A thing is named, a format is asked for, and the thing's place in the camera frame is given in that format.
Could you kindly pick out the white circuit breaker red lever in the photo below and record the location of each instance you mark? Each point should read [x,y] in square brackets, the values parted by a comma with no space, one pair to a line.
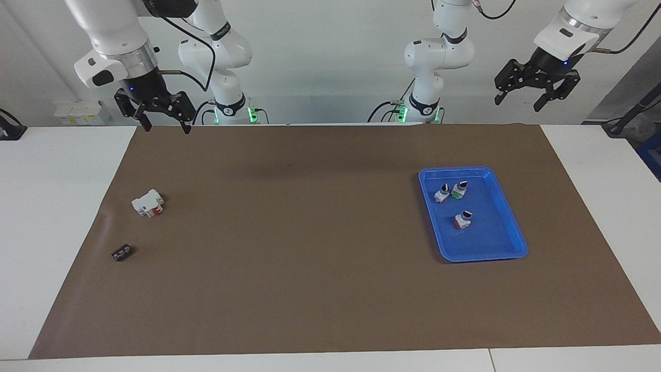
[144,203]

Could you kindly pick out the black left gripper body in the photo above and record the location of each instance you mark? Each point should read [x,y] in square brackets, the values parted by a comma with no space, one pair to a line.
[542,67]

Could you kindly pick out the brown table mat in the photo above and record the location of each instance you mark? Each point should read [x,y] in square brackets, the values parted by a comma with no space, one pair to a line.
[330,258]

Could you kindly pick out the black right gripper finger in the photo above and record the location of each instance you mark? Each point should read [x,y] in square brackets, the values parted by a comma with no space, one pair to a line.
[131,107]
[183,108]

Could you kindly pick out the blue crate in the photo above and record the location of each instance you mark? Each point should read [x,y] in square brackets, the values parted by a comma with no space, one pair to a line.
[651,155]

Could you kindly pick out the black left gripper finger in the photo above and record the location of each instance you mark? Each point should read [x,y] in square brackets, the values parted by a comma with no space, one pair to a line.
[563,88]
[508,77]

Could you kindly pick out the white cardboard box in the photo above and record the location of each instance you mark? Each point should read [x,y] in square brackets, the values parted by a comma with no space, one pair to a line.
[77,111]

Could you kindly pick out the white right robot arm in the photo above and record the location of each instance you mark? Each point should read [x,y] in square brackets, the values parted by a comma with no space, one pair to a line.
[113,31]

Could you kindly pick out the black stand pole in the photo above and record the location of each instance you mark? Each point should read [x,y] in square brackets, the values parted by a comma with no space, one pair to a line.
[614,128]

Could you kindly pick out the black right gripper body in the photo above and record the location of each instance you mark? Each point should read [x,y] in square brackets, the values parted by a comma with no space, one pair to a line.
[150,93]

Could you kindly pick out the black clamp device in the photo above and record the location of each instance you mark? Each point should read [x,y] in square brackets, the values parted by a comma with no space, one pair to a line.
[10,129]

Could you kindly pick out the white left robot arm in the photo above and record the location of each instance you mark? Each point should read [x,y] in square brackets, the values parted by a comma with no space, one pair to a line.
[439,57]

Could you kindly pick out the white rotary selector switch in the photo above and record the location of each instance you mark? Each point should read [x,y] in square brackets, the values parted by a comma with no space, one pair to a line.
[458,190]
[441,194]
[463,220]

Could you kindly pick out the blue plastic tray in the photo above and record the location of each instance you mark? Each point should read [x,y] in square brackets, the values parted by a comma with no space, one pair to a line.
[490,243]

